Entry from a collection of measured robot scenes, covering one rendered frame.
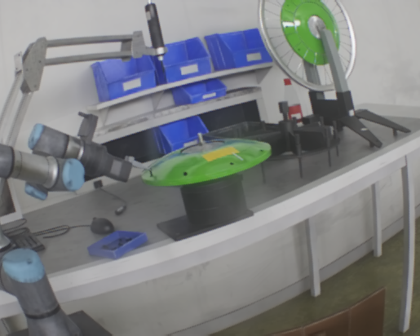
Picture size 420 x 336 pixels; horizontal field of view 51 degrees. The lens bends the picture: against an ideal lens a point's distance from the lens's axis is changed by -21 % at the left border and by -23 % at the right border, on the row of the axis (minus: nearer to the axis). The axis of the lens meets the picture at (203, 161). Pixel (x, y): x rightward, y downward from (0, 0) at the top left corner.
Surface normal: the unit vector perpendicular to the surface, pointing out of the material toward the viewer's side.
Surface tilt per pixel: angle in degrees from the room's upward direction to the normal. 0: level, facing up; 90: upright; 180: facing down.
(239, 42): 90
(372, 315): 90
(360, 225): 90
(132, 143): 90
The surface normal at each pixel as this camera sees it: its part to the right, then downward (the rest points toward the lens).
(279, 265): 0.43, 0.09
